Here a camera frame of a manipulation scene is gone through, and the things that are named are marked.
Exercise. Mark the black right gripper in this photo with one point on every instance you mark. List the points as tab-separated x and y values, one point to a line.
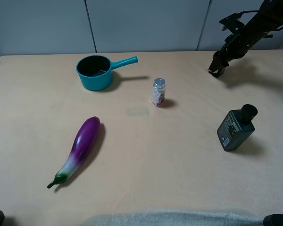
235	47

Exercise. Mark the black robot base right corner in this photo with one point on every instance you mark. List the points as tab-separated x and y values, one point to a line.
273	220

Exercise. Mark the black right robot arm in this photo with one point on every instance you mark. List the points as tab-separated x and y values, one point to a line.
269	18

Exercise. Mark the dark flat bottle black cap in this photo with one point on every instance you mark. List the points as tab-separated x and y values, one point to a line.
236	127

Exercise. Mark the clear candy bottle silver cap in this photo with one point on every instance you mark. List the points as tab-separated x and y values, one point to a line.
158	91

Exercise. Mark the purple toy eggplant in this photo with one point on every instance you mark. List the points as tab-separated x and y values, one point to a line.
81	148

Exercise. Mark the grey cloth at table edge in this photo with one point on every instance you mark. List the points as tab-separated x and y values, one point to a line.
175	218

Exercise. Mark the teal saucepan with handle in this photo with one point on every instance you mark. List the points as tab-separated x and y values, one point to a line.
95	71

